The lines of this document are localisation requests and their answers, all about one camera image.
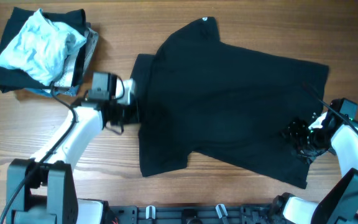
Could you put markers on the white dotted folded garment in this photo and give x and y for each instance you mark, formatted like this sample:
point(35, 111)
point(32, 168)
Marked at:
point(66, 79)

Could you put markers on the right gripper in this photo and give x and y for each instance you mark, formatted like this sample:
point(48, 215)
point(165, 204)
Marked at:
point(294, 127)

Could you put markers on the grey folded garment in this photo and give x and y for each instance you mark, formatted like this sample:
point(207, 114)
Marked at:
point(90, 46)

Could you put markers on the black folded garment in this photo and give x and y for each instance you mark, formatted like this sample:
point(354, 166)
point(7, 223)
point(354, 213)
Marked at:
point(11, 80)

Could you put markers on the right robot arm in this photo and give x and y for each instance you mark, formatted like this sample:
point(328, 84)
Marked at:
point(341, 203)

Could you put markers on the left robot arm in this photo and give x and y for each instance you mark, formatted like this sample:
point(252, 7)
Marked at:
point(41, 189)

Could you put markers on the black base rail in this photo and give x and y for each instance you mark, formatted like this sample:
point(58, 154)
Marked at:
point(218, 214)

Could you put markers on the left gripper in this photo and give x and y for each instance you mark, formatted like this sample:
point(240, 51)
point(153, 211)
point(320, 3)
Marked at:
point(135, 114)

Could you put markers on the black t-shirt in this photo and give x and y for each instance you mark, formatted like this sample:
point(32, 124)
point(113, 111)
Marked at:
point(198, 94)

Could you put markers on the blue denim folded garment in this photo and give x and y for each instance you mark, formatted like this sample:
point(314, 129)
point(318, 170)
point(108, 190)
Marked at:
point(71, 91)

